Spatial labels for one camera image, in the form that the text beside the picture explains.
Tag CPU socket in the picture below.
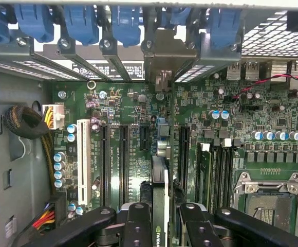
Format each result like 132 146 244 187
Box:
233 170 298 240

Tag black power plug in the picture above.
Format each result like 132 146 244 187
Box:
48 192 68 228

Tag white PCI expansion slot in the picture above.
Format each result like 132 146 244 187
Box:
76 118 92 206

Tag short black expansion slot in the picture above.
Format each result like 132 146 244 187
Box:
139 126 150 152

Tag green motherboard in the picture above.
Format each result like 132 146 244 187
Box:
43 60 298 247

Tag open dark grey PC case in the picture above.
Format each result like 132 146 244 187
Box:
0 0 298 247

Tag silver USB port block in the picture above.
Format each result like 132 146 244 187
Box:
226 61 242 81
244 61 260 81

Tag red yellow power wires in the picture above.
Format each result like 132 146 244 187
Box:
31 203 56 231

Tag white power connector yellow wires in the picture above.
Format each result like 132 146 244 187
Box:
42 104 65 131

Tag black sleeved cable bundle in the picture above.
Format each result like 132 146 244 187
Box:
3 104 57 196

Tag thin red black wire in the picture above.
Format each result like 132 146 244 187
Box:
232 74 298 101

